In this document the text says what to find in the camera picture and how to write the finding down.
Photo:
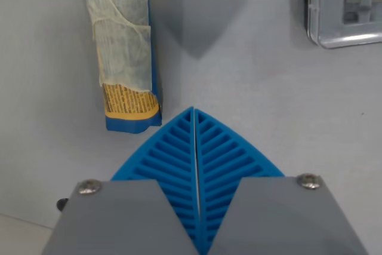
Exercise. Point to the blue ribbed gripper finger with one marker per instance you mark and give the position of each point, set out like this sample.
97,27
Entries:
283,219
119,219

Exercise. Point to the blue bag with yellow label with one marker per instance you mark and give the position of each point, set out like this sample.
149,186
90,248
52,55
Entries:
122,43

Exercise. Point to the grey metal box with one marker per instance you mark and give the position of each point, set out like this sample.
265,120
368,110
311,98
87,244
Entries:
334,28

